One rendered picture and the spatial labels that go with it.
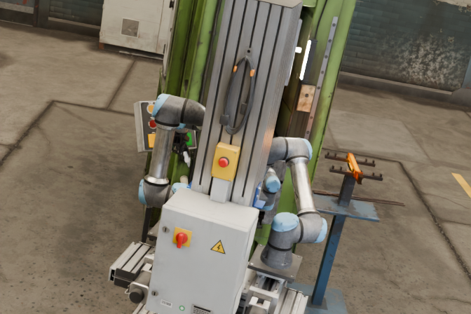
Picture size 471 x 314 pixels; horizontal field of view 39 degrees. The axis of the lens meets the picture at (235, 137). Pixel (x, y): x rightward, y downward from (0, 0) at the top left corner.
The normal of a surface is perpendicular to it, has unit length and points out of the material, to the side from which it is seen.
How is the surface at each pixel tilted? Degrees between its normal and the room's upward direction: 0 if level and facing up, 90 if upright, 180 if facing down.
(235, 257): 90
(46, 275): 0
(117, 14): 90
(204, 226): 90
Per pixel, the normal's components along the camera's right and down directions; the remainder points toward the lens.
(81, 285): 0.18, -0.92
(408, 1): 0.00, 0.37
